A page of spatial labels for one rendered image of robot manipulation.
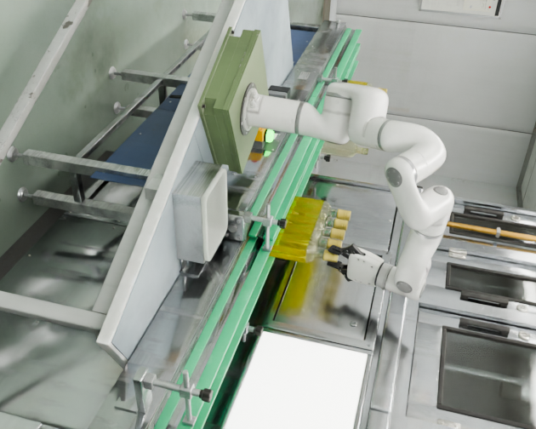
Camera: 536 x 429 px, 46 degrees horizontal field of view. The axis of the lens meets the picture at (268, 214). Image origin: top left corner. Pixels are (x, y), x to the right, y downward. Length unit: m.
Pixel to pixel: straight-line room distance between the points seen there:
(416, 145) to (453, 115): 6.55
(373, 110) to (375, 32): 6.18
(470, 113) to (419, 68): 0.86
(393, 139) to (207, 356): 0.72
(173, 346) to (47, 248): 0.85
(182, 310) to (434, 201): 0.71
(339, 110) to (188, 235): 0.54
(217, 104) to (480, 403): 1.08
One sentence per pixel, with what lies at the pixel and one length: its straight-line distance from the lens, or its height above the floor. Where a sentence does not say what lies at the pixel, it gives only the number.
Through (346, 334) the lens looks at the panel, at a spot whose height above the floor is 1.23.
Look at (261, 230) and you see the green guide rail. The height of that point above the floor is 0.92.
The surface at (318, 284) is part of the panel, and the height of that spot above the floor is 1.11.
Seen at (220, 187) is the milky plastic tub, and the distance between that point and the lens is 1.77.
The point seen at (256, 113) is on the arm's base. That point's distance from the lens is 1.81.
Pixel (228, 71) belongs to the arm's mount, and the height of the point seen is 0.80.
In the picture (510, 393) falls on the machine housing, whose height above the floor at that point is 1.71.
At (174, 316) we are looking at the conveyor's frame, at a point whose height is 0.80.
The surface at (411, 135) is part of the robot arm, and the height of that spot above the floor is 1.32.
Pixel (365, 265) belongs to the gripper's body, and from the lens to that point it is 1.89.
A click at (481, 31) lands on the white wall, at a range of 7.80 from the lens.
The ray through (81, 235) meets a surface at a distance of 2.35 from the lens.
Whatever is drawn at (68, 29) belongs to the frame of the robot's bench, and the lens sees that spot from 2.19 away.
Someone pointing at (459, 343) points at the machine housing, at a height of 1.57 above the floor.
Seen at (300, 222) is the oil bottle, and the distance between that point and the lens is 2.04.
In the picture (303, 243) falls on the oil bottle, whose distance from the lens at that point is 1.95.
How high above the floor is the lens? 1.33
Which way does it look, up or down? 12 degrees down
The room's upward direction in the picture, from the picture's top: 100 degrees clockwise
